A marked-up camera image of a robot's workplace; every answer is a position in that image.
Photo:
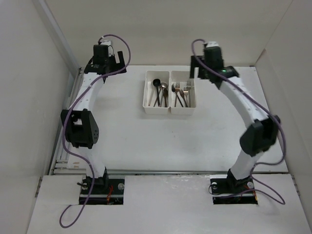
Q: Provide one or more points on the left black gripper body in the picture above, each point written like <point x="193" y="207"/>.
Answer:
<point x="110" y="62"/>

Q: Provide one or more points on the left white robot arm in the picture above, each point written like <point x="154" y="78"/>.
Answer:
<point x="80" y="128"/>

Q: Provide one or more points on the left white plastic bin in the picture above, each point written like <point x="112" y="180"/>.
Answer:
<point x="149" y="77"/>

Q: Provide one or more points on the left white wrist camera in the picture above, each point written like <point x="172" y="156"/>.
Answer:
<point x="109" y="43"/>

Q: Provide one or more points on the black spoon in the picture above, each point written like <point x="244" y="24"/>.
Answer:
<point x="157" y="84"/>

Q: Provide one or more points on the right white plastic bin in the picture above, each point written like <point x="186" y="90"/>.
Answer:
<point x="182" y="77"/>

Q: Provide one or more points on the silver spoon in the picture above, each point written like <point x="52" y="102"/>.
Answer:
<point x="164" y="86"/>

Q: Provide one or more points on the beige spoon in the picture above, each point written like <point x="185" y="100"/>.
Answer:
<point x="151" y="96"/>

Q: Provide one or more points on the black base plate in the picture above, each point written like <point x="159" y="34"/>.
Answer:
<point x="223" y="186"/>
<point x="114" y="187"/>

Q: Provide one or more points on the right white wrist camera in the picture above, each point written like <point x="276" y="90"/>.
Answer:
<point x="212" y="44"/>

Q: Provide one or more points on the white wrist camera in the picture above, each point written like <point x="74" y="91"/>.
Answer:
<point x="109" y="43"/>
<point x="212" y="44"/>

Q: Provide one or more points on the white plastic bin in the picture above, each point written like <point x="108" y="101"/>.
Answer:
<point x="149" y="77"/>
<point x="182" y="77"/>

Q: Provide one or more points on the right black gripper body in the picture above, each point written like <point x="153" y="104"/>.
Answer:
<point x="203" y="73"/>

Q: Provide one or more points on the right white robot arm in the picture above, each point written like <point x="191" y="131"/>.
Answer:
<point x="261" y="130"/>

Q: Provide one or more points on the aluminium rail frame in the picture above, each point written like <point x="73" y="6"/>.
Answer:
<point x="65" y="126"/>

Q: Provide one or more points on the black fork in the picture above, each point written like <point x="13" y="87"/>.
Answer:
<point x="179" y="100"/>

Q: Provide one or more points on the brown spoon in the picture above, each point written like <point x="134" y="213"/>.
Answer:
<point x="165" y="95"/>

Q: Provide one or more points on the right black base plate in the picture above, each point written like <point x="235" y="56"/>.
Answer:
<point x="223" y="186"/>

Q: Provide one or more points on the silver fork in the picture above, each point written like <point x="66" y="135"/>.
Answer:
<point x="186" y="91"/>
<point x="189" y="96"/>

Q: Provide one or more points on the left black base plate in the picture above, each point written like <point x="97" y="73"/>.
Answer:
<point x="114" y="187"/>

